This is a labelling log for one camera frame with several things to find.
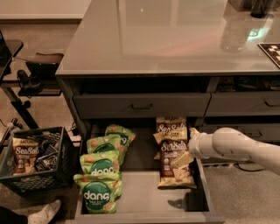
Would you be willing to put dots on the black desk with stand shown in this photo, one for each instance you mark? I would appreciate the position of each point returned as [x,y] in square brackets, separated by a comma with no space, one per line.
[41,81]

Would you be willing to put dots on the grey middle right drawer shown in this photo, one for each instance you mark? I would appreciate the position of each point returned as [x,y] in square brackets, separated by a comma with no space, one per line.
[268,133]

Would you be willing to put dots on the black plastic crate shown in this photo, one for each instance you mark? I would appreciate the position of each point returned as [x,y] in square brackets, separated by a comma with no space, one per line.
[39,181]

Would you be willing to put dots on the grey cabinet with glossy counter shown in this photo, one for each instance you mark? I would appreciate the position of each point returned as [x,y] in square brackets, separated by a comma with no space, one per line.
[182,46]

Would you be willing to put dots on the rear green dang chip bag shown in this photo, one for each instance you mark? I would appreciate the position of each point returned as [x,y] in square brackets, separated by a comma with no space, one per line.
[127,136]

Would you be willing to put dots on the grey top left drawer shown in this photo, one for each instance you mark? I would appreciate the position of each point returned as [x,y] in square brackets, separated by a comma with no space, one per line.
[140,105]

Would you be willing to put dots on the brown seasalt chip bag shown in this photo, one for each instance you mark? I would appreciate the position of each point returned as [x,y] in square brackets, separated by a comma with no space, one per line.
[168,124]
[171,145]

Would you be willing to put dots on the front green dang chip bag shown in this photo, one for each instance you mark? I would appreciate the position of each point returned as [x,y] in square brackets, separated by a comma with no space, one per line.
[99,194]

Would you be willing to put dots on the dark blue snack bag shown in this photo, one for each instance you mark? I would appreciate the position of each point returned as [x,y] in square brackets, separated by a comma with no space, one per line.
[47,157]

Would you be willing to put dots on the grey bottom right drawer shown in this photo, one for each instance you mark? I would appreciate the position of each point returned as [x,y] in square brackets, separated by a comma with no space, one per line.
[213,160]

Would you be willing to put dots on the rear brown SeaSalt chip bag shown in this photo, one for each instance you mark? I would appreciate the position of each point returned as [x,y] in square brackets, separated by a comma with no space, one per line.
[168,124]

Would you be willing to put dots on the open grey middle drawer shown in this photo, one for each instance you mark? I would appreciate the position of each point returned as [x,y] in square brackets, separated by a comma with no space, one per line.
[142,202]

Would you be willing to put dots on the dark object on counter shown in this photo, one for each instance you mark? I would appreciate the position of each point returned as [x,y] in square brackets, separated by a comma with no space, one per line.
[260,8]

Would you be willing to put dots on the brown chip bag in crate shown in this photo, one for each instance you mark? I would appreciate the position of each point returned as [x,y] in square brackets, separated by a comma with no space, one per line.
[25,152]

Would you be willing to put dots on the white shoe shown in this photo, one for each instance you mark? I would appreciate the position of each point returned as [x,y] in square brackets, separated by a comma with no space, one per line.
[46,214]

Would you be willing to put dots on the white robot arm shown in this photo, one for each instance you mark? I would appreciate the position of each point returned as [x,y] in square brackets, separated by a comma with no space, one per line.
[231,144]

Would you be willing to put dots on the grey top right drawer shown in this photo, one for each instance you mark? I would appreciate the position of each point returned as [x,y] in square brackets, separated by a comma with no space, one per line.
[244,104]

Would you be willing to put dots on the black white checker marker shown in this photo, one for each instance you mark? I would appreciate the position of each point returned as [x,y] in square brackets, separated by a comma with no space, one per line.
[272,50]

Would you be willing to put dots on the front brown SeaSalt chip bag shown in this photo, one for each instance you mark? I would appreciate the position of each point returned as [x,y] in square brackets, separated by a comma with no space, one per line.
[171,145]

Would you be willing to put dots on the green dang chip bag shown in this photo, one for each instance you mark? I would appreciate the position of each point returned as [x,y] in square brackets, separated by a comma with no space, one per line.
[99,194]
[100,163]
[107,143]
[127,136]

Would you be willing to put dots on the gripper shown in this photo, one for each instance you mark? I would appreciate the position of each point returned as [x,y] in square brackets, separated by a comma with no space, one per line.
[196,146]

